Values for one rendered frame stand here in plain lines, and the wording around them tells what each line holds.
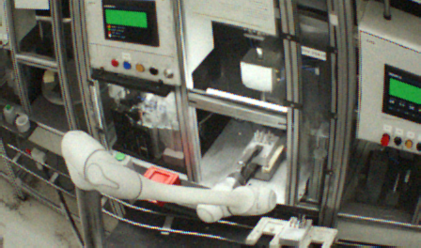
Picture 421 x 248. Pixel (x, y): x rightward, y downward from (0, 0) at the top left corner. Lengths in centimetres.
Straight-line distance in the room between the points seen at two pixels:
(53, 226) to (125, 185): 199
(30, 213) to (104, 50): 182
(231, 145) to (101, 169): 105
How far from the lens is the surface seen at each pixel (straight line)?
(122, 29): 242
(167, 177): 274
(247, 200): 230
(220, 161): 284
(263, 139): 273
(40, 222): 400
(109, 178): 197
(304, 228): 249
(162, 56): 242
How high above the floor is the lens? 281
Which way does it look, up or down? 38 degrees down
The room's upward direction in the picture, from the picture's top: 6 degrees counter-clockwise
